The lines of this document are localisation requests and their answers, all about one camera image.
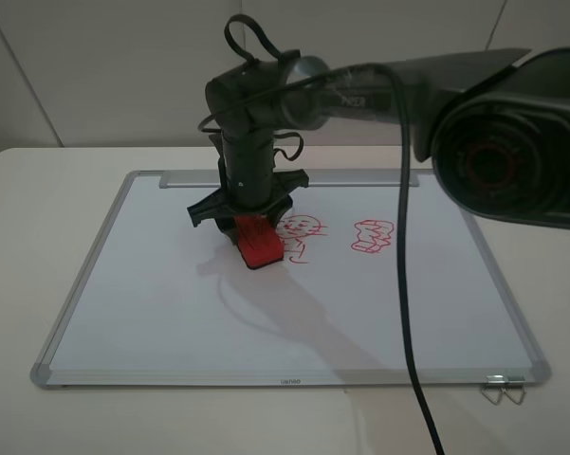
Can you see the white board with aluminium frame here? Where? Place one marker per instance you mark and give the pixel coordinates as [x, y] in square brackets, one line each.
[159, 302]

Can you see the silver binder clip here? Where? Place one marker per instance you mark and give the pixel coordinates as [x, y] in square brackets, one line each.
[494, 389]
[513, 388]

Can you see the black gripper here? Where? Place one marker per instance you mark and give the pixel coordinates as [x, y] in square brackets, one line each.
[249, 184]

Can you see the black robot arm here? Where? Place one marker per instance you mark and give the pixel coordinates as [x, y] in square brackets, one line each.
[495, 125]

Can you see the red whiteboard eraser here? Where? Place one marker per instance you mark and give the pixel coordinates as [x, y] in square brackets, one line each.
[258, 241]

